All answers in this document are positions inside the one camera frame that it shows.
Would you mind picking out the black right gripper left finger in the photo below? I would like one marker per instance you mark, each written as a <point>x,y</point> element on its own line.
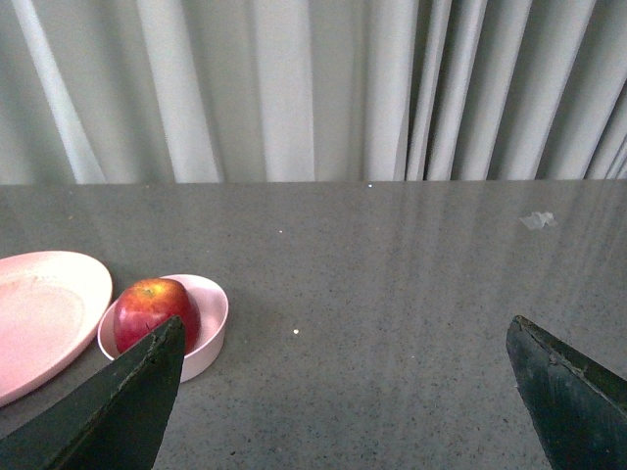
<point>115,420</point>

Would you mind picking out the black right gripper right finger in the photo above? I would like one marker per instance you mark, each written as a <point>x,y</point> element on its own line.
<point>577,406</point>

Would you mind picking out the pale pink bowl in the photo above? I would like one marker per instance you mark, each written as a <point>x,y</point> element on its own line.
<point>213,305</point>

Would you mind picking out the red apple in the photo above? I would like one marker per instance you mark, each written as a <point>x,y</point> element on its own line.
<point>147,304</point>

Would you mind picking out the pink round plate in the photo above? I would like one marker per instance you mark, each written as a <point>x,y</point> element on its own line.
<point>51,305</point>

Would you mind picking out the small clear tape scrap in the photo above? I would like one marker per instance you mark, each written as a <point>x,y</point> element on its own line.
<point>538,220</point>

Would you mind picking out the white pleated curtain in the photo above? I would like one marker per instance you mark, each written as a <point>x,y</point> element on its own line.
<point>229,91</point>

